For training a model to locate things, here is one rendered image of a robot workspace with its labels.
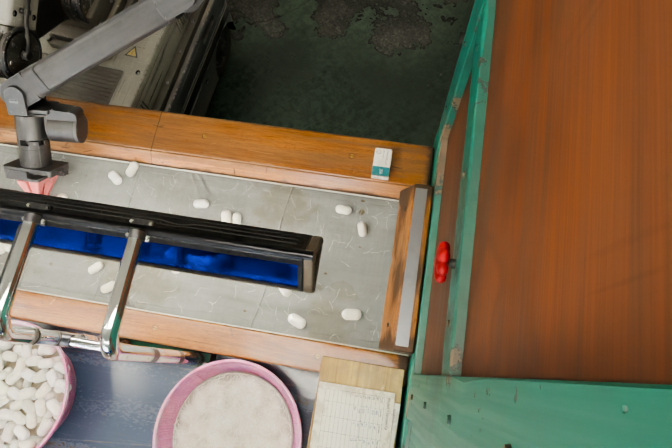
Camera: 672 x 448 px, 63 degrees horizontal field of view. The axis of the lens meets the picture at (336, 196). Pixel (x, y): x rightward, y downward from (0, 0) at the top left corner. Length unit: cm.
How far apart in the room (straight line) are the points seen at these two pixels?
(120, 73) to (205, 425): 101
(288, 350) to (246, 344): 8
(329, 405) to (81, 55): 76
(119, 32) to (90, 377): 68
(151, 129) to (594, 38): 104
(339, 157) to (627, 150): 92
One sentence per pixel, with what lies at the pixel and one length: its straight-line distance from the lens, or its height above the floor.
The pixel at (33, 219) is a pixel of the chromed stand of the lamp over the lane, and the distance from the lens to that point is 84.
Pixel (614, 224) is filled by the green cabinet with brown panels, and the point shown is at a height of 159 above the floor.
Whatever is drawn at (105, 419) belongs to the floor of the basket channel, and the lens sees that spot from 124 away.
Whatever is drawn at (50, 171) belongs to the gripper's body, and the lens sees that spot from 120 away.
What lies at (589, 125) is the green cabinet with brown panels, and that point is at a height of 156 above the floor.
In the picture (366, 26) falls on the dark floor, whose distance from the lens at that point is 221.
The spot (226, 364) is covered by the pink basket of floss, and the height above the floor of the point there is 76.
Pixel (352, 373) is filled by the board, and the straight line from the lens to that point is 103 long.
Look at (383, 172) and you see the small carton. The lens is 109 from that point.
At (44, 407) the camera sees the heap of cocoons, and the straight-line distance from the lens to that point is 122.
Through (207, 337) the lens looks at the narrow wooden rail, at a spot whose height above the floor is 76.
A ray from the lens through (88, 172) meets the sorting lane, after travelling 128.
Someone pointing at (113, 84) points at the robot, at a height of 48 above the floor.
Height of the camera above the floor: 180
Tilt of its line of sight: 72 degrees down
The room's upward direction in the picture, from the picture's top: 10 degrees counter-clockwise
